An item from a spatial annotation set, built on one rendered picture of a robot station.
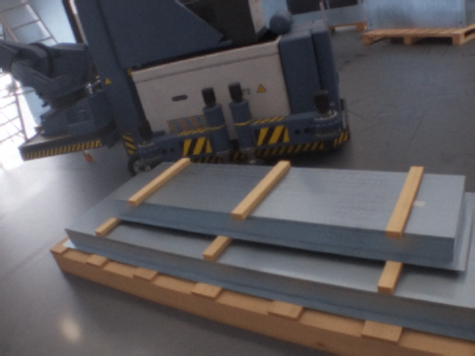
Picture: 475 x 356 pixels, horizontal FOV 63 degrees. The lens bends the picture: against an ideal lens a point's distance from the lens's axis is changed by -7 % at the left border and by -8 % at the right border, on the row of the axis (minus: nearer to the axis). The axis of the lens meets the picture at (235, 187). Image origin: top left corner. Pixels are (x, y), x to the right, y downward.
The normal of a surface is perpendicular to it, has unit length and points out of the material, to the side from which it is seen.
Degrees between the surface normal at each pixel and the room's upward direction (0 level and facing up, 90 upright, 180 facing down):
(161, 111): 90
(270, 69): 90
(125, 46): 90
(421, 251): 90
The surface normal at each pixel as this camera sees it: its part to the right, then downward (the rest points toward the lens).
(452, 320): -0.51, 0.50
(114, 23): -0.20, 0.49
